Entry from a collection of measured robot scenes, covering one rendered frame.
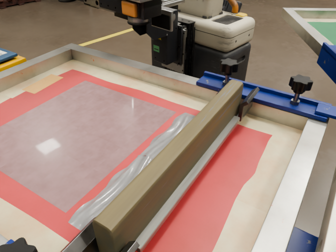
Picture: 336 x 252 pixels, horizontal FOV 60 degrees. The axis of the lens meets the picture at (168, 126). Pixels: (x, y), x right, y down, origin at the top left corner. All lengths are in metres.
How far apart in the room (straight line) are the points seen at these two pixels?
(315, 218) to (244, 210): 1.36
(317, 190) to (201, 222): 1.55
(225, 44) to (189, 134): 1.03
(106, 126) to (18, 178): 0.20
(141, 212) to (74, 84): 0.54
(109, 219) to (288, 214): 0.26
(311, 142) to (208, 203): 0.24
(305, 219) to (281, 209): 1.34
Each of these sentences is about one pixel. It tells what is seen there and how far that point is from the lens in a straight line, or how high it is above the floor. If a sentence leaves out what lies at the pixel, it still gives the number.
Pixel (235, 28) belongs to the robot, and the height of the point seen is 0.90.
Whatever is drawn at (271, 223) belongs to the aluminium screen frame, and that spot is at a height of 0.99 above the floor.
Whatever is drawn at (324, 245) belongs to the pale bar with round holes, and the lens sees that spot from 0.39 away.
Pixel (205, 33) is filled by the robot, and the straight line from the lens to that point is 1.50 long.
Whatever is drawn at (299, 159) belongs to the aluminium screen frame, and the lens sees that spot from 0.56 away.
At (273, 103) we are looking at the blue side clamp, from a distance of 0.68.
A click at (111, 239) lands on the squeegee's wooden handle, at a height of 1.04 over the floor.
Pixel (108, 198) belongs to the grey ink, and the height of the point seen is 0.96.
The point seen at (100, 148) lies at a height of 0.96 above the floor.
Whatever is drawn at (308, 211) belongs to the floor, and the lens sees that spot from 1.85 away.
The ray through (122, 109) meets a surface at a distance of 0.71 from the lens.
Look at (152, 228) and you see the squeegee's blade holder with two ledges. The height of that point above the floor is 1.00.
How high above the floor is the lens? 1.34
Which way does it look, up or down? 36 degrees down
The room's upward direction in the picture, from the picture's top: straight up
